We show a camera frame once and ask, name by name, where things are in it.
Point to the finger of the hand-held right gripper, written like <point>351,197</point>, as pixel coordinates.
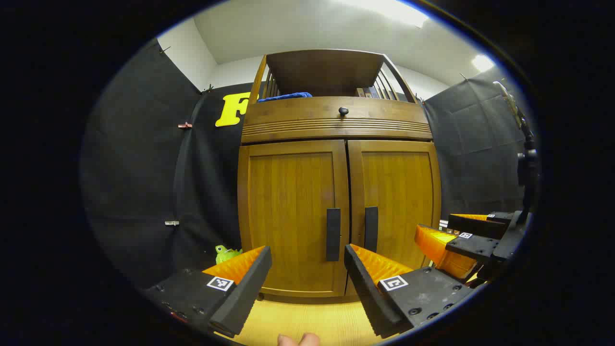
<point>475,225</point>
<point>473,246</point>

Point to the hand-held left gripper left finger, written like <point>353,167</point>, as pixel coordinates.
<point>245,293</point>

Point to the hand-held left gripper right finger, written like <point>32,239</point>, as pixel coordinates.
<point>365,293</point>

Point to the wooden shoe cabinet door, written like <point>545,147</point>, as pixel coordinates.
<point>288,211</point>
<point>401,197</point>

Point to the wooden double-door shoe cabinet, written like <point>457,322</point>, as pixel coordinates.
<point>326,72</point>

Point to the green toy frog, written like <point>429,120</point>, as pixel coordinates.
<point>225,253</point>

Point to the small ceiling light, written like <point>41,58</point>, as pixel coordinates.
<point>483,62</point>

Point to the black backdrop cloth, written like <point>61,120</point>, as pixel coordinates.
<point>139,168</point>

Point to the row of small books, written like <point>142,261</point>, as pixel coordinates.
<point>367,92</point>

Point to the wooden drawer with dark knob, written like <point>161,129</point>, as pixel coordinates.
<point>298,117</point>

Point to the blue cloth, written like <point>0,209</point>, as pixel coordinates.
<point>286,96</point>

